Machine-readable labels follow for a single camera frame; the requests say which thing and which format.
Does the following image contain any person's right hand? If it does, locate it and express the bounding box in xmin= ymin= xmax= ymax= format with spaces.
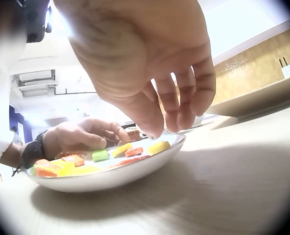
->
xmin=53 ymin=0 xmax=217 ymax=140

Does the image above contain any person's left hand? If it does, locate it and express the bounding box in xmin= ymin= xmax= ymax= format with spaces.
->
xmin=42 ymin=118 xmax=131 ymax=160

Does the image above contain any person's right index finger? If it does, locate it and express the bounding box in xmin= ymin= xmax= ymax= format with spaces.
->
xmin=152 ymin=79 xmax=180 ymax=133

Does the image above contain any person's left thumb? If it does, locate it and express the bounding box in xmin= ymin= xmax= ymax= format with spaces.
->
xmin=69 ymin=136 xmax=108 ymax=152

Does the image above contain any person's left index finger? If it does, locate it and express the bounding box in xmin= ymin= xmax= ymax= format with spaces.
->
xmin=86 ymin=119 xmax=131 ymax=147

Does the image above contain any person's right middle finger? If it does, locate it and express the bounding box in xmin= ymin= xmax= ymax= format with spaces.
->
xmin=173 ymin=70 xmax=197 ymax=130

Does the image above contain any person's right thumb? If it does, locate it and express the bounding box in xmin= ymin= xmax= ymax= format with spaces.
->
xmin=116 ymin=97 xmax=164 ymax=140

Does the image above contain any person's right ring finger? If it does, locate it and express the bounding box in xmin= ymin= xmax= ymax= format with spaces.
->
xmin=191 ymin=59 xmax=217 ymax=117

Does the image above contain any brown woven basket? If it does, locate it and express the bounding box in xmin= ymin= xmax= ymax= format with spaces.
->
xmin=126 ymin=130 xmax=142 ymax=143

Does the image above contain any pile of colourful wrapped candies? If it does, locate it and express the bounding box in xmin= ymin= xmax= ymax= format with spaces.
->
xmin=30 ymin=141 xmax=170 ymax=177

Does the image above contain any white shallow plate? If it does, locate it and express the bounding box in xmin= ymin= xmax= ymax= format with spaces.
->
xmin=26 ymin=133 xmax=186 ymax=193

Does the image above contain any beige shallow bowl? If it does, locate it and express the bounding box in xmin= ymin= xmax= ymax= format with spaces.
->
xmin=205 ymin=72 xmax=290 ymax=119

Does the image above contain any black wrist band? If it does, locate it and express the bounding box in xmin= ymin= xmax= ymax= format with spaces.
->
xmin=12 ymin=130 xmax=47 ymax=177

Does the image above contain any ceiling air conditioner unit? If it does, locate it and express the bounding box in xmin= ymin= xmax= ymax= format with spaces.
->
xmin=17 ymin=70 xmax=56 ymax=98

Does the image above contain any white router with black antennas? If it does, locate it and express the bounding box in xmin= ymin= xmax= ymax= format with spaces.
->
xmin=279 ymin=57 xmax=290 ymax=79

